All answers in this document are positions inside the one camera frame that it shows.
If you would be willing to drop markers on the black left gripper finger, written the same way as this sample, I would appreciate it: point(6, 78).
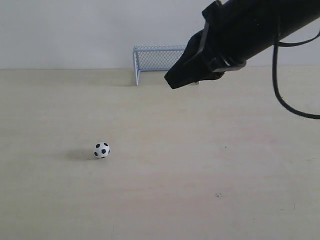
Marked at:
point(176, 76)

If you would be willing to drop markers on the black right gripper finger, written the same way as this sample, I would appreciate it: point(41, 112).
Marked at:
point(213, 76)

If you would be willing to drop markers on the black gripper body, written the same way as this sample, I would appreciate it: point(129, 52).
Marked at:
point(210, 56)

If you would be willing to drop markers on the black and white soccer ball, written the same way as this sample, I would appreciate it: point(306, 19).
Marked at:
point(101, 150)

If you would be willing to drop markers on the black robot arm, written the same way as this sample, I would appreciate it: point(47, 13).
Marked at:
point(236, 31)

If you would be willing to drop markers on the white miniature soccer goal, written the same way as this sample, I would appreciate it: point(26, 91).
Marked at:
point(154, 58)

